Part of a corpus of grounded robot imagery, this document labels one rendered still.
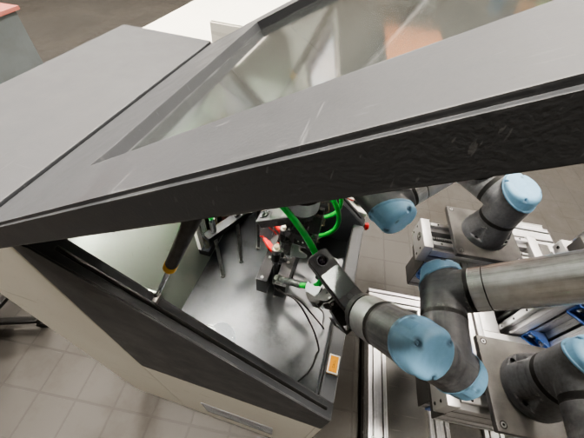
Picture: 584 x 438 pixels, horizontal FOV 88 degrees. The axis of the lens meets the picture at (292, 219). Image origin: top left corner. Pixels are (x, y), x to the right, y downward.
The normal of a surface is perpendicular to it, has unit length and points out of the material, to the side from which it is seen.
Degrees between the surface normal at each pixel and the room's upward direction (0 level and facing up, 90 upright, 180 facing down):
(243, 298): 0
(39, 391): 0
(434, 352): 45
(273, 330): 0
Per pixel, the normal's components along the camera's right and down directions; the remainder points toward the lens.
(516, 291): -0.62, 0.07
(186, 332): 0.70, -0.30
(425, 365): 0.37, 0.04
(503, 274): -0.64, -0.57
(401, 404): 0.07, -0.65
